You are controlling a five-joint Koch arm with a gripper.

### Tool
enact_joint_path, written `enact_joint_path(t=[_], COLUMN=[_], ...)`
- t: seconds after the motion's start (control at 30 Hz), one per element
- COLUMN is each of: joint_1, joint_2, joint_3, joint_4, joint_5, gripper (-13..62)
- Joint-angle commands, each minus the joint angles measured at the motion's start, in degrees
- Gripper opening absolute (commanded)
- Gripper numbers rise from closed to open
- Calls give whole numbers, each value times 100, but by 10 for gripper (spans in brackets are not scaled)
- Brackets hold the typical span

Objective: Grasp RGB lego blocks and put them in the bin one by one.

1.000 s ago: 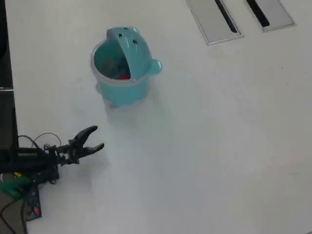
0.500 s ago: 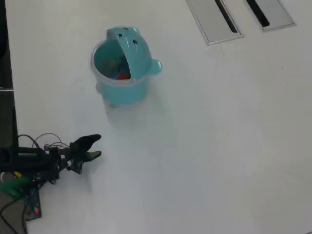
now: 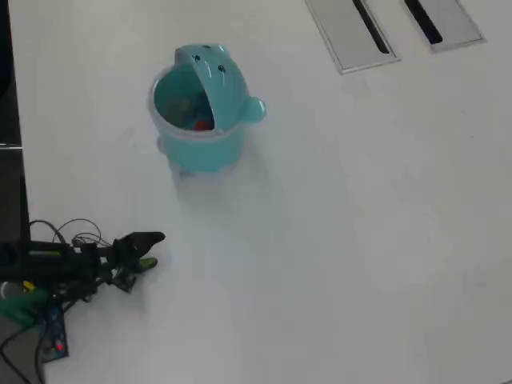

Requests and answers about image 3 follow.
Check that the blue circuit board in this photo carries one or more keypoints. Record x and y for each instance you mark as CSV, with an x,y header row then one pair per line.
x,y
55,328

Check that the green table clamp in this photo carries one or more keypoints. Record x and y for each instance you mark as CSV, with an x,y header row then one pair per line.
x,y
20,308

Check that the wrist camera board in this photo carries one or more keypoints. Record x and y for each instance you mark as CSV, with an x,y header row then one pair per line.
x,y
125,282

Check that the dark grey furniture panel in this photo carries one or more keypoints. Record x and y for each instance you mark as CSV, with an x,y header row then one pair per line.
x,y
10,192

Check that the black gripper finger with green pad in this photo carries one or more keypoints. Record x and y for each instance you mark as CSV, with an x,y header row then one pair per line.
x,y
146,242
147,265

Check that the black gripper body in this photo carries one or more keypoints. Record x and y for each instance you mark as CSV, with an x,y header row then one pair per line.
x,y
116,258

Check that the teal animal shaped bin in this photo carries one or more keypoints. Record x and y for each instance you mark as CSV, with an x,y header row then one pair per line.
x,y
224,88

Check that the red lego block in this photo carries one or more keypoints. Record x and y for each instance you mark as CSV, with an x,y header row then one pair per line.
x,y
204,126

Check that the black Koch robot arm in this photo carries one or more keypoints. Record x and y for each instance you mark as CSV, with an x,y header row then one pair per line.
x,y
48,260

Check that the yellow connector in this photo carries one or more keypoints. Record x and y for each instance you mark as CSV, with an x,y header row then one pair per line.
x,y
28,286

